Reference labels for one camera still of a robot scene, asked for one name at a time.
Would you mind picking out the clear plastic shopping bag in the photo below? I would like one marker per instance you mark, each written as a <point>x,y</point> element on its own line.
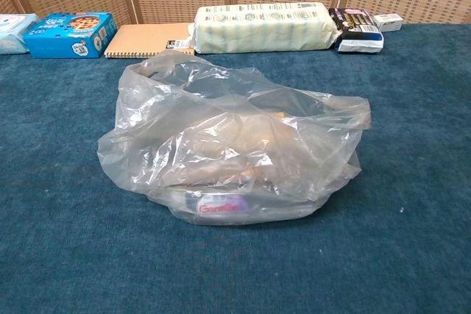
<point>235,115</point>

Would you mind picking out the yellow brown snack pack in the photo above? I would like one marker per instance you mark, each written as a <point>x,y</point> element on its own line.
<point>235,137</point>

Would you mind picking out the purple pink tube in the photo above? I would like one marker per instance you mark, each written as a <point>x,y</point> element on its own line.
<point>224,206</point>

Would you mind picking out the long white tissue pack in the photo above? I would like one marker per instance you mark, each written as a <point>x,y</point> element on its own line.
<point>265,29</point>

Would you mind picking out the brown spiral notebook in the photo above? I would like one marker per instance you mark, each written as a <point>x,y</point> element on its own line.
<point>147,40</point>

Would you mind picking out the dark blue table cloth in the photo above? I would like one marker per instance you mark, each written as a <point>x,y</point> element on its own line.
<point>235,270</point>

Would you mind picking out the dark small snack box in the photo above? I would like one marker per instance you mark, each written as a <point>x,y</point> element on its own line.
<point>358,31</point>

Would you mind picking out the small white box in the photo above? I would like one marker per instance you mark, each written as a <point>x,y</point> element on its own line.
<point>389,23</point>

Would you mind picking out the blue cookie box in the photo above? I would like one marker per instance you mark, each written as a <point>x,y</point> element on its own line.
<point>66,36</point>

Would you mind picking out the light blue wet wipes pack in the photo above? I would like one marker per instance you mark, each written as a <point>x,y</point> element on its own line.
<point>13,32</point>

